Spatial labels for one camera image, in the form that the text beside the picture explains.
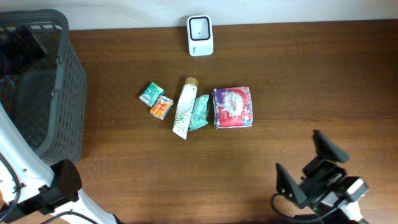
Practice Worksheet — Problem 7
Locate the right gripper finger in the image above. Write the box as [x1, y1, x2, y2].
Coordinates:
[275, 163, 308, 209]
[313, 130, 350, 163]

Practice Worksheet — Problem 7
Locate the red purple tissue pack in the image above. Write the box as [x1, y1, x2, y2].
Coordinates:
[212, 86, 254, 129]

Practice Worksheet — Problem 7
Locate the teal wet wipes pouch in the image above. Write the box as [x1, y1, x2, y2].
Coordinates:
[188, 95, 210, 131]

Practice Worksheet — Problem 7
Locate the white tube with cork cap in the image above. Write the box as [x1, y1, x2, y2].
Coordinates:
[172, 77, 198, 139]

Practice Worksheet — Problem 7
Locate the green pocket tissue pack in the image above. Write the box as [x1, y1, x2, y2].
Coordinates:
[139, 82, 164, 107]

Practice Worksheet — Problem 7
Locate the orange pocket tissue pack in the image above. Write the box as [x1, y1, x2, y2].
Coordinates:
[150, 95, 174, 120]

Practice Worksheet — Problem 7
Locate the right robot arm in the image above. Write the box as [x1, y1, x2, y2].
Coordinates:
[271, 130, 369, 223]

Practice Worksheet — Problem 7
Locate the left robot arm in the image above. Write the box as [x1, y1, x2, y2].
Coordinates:
[1, 24, 118, 223]

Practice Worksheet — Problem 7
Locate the white barcode scanner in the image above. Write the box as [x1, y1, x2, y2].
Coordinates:
[187, 15, 214, 57]

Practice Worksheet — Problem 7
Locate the dark grey plastic basket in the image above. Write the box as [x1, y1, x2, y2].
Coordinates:
[1, 9, 87, 165]

